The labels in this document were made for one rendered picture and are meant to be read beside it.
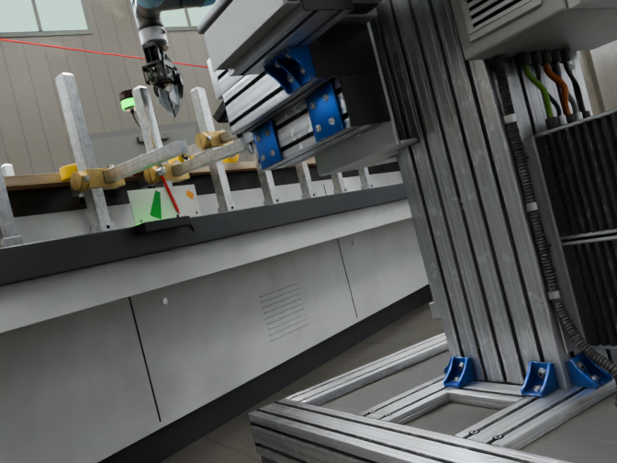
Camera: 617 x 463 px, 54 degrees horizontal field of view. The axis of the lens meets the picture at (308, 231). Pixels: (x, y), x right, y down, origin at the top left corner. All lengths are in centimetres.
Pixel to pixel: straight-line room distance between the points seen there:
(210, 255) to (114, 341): 38
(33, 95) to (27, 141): 49
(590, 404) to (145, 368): 133
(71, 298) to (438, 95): 99
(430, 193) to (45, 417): 115
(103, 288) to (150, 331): 38
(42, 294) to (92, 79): 573
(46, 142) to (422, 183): 596
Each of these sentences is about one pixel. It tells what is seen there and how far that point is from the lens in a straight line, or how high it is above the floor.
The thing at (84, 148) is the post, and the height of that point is 92.
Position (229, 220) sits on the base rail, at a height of 67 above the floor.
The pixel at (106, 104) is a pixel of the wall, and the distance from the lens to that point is 712.
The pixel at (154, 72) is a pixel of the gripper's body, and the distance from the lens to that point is 184.
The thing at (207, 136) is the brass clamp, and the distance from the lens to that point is 202.
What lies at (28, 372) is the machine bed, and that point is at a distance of 176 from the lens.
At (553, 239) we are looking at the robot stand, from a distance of 106.
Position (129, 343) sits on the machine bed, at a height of 38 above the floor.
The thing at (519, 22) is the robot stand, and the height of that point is 78.
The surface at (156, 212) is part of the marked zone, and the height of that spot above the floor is 73.
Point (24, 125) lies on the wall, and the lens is 690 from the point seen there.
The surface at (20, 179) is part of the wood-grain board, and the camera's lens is 177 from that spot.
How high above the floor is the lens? 56
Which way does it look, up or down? level
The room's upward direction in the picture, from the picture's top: 14 degrees counter-clockwise
